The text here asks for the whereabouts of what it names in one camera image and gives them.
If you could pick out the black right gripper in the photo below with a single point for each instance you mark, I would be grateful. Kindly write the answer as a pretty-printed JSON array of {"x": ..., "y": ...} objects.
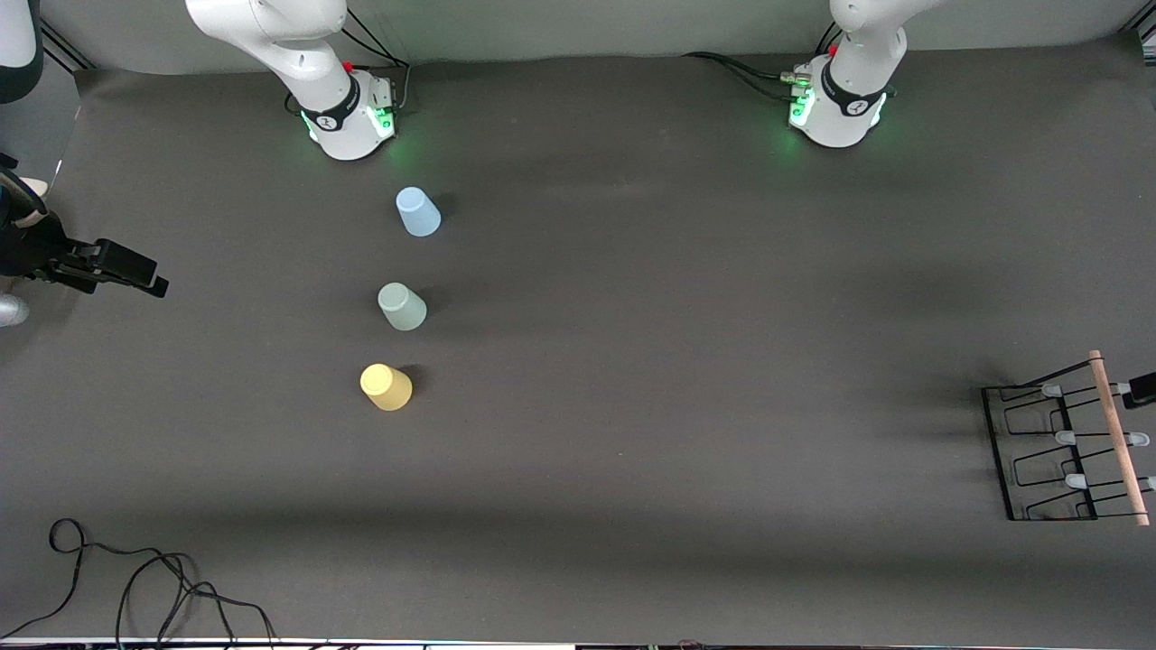
[{"x": 25, "y": 250}]

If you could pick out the pale green plastic cup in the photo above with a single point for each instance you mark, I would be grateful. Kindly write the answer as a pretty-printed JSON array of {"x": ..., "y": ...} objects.
[{"x": 403, "y": 309}]

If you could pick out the yellow plastic cup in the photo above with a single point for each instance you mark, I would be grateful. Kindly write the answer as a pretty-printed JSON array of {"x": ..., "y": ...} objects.
[{"x": 386, "y": 388}]

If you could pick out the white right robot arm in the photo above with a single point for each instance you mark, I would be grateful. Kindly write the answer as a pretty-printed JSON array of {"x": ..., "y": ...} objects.
[{"x": 316, "y": 54}]

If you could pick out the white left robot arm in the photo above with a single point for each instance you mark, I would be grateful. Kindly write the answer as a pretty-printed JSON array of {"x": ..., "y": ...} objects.
[{"x": 849, "y": 99}]

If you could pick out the light blue plastic cup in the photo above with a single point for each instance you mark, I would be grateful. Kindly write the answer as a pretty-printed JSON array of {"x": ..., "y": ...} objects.
[{"x": 419, "y": 215}]

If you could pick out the beige box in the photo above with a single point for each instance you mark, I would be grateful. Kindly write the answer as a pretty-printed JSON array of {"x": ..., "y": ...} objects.
[{"x": 36, "y": 187}]

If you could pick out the dark metal frame rail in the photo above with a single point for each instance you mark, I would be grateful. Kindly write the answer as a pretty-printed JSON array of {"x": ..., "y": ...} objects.
[
  {"x": 1142, "y": 32},
  {"x": 68, "y": 50}
]

